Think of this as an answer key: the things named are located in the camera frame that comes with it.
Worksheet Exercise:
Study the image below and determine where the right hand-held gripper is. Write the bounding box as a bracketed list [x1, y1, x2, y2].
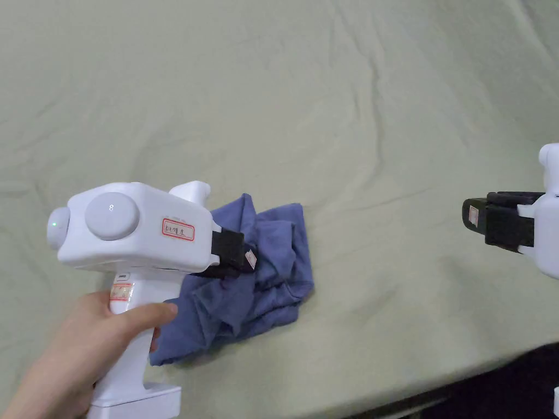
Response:
[462, 143, 559, 419]

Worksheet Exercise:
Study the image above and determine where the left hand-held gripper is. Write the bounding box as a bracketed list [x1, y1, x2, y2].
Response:
[47, 180, 259, 419]

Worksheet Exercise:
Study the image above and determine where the blue shirt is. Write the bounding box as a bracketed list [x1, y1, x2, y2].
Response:
[149, 193, 315, 367]

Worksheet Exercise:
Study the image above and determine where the person's left hand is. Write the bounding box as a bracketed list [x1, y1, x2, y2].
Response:
[0, 290, 177, 419]

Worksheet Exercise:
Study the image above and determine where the bed with pale green sheet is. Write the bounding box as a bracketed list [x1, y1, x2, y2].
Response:
[0, 0, 559, 419]

